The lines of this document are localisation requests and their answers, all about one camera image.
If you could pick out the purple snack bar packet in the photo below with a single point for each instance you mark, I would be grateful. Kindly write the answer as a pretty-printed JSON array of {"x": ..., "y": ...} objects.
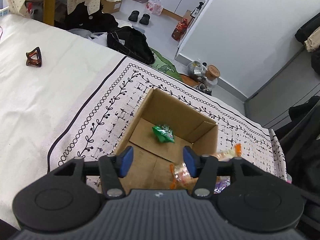
[{"x": 221, "y": 183}]

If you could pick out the brown hair claw clip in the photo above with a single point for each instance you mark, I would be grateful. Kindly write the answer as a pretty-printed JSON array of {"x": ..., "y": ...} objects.
[{"x": 34, "y": 58}]

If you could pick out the patterned white cloth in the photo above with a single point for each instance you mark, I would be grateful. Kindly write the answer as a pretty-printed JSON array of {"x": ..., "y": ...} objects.
[{"x": 133, "y": 104}]

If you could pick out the black clothes pile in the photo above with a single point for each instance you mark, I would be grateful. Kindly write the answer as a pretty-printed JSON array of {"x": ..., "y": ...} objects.
[{"x": 308, "y": 35}]

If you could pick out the glass jar on floor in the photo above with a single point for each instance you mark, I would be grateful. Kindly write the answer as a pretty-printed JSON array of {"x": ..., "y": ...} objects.
[{"x": 196, "y": 70}]

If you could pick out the small green snack packet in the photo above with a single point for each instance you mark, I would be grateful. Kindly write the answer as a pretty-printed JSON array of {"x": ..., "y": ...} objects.
[{"x": 163, "y": 133}]

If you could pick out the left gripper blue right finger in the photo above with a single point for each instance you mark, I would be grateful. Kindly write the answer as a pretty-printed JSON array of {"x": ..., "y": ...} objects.
[{"x": 204, "y": 168}]

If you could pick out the brown cardboard box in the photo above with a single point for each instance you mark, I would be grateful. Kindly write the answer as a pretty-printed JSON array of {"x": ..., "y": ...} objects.
[{"x": 150, "y": 168}]

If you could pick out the black slipper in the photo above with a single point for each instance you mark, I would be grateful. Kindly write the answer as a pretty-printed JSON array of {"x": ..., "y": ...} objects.
[
  {"x": 134, "y": 16},
  {"x": 145, "y": 19}
]

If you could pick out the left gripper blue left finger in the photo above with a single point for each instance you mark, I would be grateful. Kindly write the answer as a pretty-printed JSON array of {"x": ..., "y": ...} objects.
[{"x": 112, "y": 168}]

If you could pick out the green floor mat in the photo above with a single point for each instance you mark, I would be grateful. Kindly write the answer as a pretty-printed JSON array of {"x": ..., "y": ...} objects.
[{"x": 164, "y": 65}]

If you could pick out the orange bread packet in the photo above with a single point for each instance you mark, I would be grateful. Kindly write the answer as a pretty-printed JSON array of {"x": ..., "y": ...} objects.
[{"x": 181, "y": 176}]

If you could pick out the red oil bottle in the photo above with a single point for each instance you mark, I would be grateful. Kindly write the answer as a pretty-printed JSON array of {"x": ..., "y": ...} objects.
[{"x": 180, "y": 29}]

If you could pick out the black slipper left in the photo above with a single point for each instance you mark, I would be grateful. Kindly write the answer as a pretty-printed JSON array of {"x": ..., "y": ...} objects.
[{"x": 134, "y": 16}]

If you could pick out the cardboard box with tissues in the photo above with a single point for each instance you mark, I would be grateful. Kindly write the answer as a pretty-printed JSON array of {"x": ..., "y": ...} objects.
[{"x": 111, "y": 6}]

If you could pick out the jar with wooden lid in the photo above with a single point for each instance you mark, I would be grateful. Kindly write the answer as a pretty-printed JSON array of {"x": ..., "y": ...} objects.
[{"x": 212, "y": 72}]

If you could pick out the black bag on floor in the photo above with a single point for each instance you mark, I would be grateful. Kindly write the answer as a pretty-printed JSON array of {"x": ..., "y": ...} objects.
[{"x": 131, "y": 43}]

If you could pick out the black slipper right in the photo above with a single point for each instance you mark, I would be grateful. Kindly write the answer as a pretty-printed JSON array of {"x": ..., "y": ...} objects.
[{"x": 145, "y": 19}]

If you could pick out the pink plastic bag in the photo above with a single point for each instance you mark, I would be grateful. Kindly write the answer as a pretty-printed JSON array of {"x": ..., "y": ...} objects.
[{"x": 154, "y": 6}]

